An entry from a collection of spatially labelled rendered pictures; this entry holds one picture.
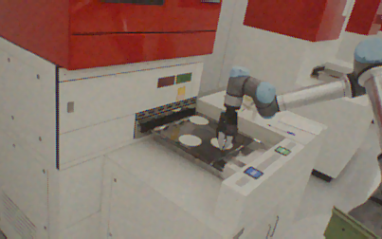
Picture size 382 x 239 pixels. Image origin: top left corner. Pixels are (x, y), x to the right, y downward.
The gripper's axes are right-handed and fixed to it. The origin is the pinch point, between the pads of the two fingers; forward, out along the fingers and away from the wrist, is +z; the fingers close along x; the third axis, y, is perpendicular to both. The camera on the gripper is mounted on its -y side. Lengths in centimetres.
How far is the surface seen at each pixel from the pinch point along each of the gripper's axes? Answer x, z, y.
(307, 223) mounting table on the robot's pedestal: -32.3, 9.3, -27.8
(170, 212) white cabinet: 17.3, 14.4, -29.3
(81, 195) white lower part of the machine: 55, 26, -15
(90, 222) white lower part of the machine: 52, 43, -11
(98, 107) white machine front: 52, -13, -10
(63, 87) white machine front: 60, -24, -22
